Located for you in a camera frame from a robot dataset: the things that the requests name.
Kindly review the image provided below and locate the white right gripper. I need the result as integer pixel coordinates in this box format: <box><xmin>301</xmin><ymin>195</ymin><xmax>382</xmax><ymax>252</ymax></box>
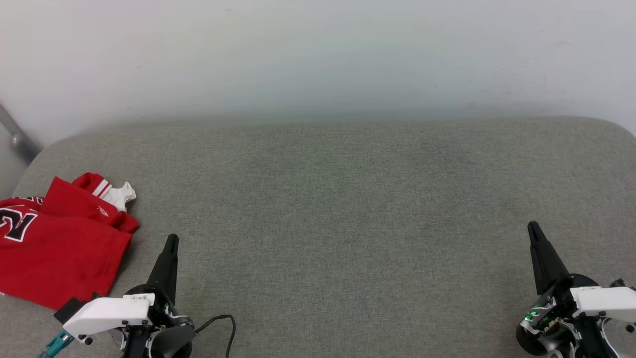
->
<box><xmin>517</xmin><ymin>221</ymin><xmax>636</xmax><ymax>358</ymax></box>

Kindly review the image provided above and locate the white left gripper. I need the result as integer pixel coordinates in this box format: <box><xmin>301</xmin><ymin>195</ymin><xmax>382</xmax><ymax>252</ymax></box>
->
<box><xmin>64</xmin><ymin>234</ymin><xmax>194</xmax><ymax>358</ymax></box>

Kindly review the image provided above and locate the red Bulls basketball jersey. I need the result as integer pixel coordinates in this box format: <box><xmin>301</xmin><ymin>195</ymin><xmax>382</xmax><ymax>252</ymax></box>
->
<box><xmin>0</xmin><ymin>173</ymin><xmax>140</xmax><ymax>312</ymax></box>

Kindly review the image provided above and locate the thin black cable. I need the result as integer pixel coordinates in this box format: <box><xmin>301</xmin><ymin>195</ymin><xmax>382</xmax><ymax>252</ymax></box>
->
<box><xmin>194</xmin><ymin>314</ymin><xmax>237</xmax><ymax>358</ymax></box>

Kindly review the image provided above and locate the teal cable connector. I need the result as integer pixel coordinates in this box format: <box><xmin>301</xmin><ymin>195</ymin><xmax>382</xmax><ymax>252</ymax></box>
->
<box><xmin>39</xmin><ymin>331</ymin><xmax>75</xmax><ymax>358</ymax></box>

